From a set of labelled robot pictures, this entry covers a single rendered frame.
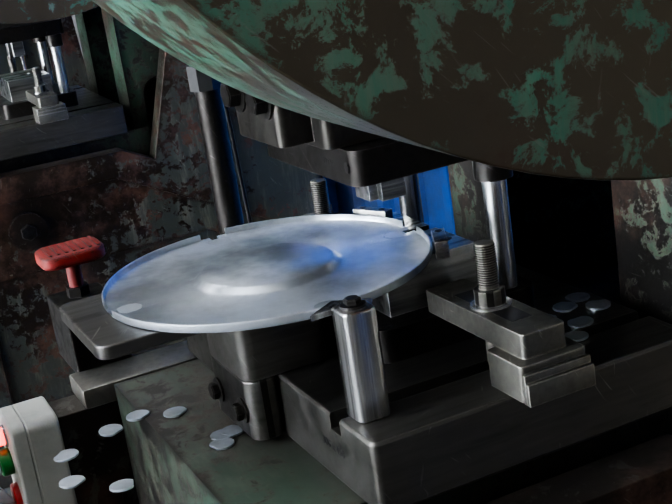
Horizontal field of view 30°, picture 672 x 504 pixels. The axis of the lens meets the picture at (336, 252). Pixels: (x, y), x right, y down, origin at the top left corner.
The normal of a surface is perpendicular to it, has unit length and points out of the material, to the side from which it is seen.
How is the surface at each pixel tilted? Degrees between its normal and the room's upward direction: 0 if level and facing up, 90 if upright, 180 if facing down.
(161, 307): 0
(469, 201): 90
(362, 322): 90
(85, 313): 0
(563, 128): 90
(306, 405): 90
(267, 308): 0
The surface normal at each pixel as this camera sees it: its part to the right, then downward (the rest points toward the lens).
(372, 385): 0.43, 0.21
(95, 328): -0.15, -0.95
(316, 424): -0.89, 0.25
